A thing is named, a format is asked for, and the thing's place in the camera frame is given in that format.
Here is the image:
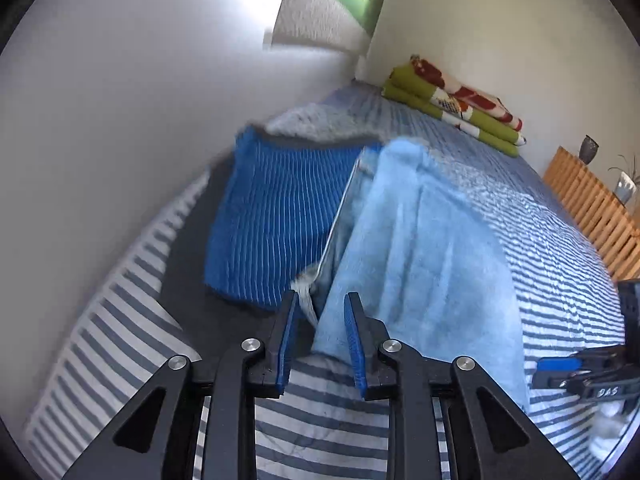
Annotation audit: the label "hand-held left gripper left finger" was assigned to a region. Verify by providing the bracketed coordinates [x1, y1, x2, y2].
[62, 290, 301, 480]

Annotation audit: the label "light blue denim jeans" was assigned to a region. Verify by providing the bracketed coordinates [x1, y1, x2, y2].
[292, 139, 532, 413]

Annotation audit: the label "black folded garment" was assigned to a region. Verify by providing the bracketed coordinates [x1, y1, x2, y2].
[152, 122, 386, 356]

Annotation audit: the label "potted plant in pale pot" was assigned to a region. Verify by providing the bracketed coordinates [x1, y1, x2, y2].
[606, 152, 640, 206]

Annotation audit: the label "green floral folded blanket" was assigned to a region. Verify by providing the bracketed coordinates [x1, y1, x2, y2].
[381, 62, 527, 158]

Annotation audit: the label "red white patterned folded blanket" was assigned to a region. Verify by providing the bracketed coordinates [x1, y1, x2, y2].
[409, 56, 524, 133]

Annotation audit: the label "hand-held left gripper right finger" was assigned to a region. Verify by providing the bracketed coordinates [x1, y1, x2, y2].
[344, 291, 581, 480]

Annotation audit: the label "wooden slatted bench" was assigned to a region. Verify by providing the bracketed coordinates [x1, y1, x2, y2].
[542, 146, 640, 281]

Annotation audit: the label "dark ceramic vase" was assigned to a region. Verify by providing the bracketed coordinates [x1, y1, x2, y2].
[578, 134, 600, 165]

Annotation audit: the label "blue white striped bedspread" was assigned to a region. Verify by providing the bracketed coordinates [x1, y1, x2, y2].
[22, 85, 631, 480]

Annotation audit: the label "blue striped folded garment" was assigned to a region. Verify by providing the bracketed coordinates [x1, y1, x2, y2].
[204, 126, 385, 311]

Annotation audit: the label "person's right hand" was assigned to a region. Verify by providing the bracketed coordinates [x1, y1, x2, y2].
[590, 400, 636, 458]

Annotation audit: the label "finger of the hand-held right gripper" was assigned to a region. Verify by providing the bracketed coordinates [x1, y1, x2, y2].
[531, 355, 585, 390]

